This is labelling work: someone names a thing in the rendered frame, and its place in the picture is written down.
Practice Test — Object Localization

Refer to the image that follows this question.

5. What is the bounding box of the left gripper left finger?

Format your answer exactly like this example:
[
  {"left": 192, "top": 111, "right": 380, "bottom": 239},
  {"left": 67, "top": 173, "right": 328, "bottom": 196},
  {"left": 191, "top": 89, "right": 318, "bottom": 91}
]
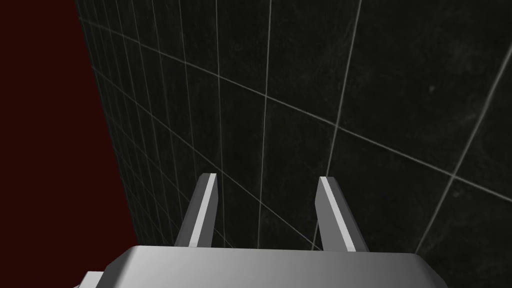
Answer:
[{"left": 174, "top": 172, "right": 219, "bottom": 248}]

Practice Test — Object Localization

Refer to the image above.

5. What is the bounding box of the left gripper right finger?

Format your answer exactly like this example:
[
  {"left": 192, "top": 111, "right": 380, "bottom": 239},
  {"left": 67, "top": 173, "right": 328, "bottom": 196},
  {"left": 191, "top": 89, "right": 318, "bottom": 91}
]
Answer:
[{"left": 314, "top": 175, "right": 370, "bottom": 253}]

